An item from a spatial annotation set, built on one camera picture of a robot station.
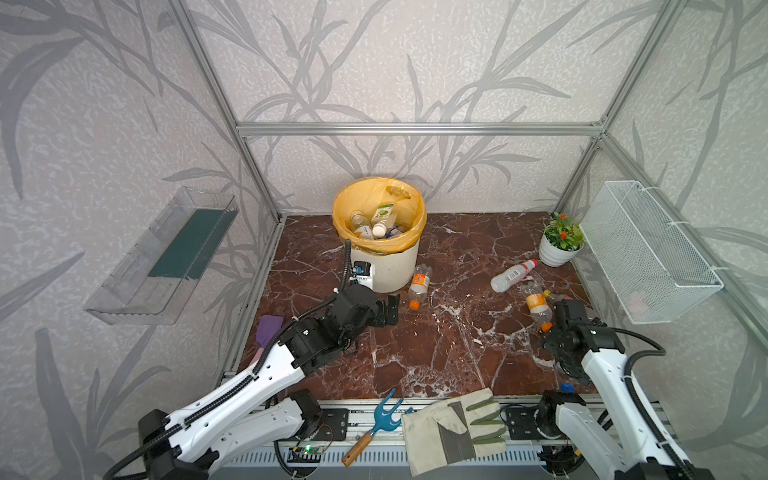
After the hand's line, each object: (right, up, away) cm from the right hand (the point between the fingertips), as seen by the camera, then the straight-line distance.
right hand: (559, 351), depth 80 cm
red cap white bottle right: (-7, +19, +16) cm, 26 cm away
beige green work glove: (-31, -17, -8) cm, 36 cm away
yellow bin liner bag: (-41, +41, +12) cm, 59 cm away
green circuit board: (-66, -22, -8) cm, 70 cm away
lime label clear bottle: (-49, +38, +11) cm, 63 cm away
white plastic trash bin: (-46, +21, +7) cm, 51 cm away
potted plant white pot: (+8, +30, +14) cm, 34 cm away
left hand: (-46, +16, -7) cm, 50 cm away
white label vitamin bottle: (-55, +35, +12) cm, 66 cm away
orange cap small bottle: (-37, +16, +16) cm, 43 cm away
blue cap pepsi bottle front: (0, -8, -4) cm, 9 cm away
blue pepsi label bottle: (-45, +33, +10) cm, 57 cm away
